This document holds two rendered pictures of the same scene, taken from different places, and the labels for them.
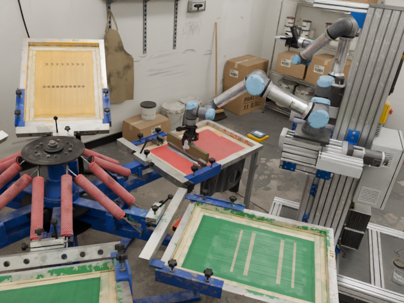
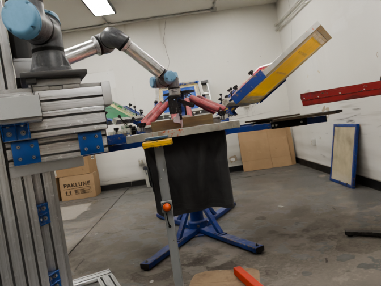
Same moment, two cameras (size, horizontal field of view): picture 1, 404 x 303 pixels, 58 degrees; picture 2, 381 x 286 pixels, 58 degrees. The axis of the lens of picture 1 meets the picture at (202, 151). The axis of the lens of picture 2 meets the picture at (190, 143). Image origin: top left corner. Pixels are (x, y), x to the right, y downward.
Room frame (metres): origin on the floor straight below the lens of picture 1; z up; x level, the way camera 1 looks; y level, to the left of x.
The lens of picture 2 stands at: (3.92, -1.42, 1.00)
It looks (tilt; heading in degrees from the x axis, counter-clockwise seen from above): 3 degrees down; 137
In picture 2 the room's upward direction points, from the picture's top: 8 degrees counter-clockwise
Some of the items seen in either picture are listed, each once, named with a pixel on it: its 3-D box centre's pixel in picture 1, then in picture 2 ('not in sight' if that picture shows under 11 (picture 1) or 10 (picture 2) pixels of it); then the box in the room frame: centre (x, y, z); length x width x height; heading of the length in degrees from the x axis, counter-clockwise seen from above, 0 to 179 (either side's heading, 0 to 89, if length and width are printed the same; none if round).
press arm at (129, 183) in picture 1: (151, 177); not in sight; (2.01, 0.32, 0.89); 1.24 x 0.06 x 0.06; 137
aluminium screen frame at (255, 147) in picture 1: (198, 147); (183, 130); (2.33, 0.03, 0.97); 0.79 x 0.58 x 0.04; 137
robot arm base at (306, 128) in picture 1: (314, 124); not in sight; (2.16, -0.71, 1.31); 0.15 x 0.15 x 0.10
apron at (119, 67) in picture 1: (113, 59); not in sight; (4.06, 1.09, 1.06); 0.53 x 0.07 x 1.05; 137
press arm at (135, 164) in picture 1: (135, 166); not in sight; (1.92, 0.41, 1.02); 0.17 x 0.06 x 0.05; 137
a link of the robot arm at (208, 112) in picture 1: (206, 112); (160, 81); (2.22, -0.01, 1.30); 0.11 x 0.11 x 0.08; 76
